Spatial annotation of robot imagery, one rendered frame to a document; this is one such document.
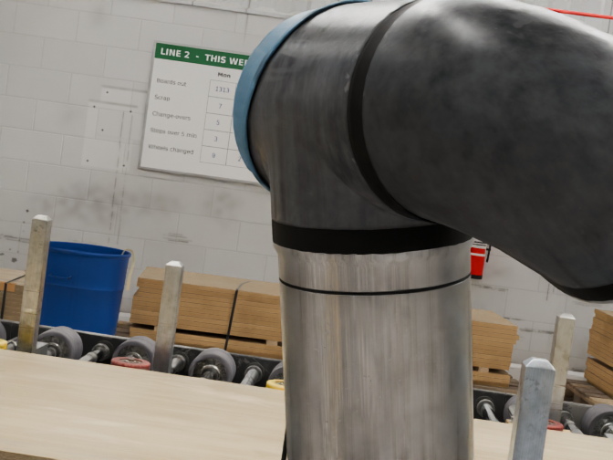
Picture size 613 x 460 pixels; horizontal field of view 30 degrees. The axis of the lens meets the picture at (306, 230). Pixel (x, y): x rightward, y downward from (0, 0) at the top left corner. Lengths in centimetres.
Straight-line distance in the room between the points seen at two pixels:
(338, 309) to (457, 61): 16
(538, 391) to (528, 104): 87
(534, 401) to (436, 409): 74
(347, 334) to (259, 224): 778
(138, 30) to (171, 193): 120
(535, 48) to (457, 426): 23
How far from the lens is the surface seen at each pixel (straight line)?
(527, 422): 137
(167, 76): 841
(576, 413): 305
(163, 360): 249
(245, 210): 839
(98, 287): 675
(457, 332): 64
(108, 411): 195
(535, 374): 136
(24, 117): 856
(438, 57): 53
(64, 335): 294
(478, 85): 52
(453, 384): 64
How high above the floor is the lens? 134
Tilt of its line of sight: 3 degrees down
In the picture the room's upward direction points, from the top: 8 degrees clockwise
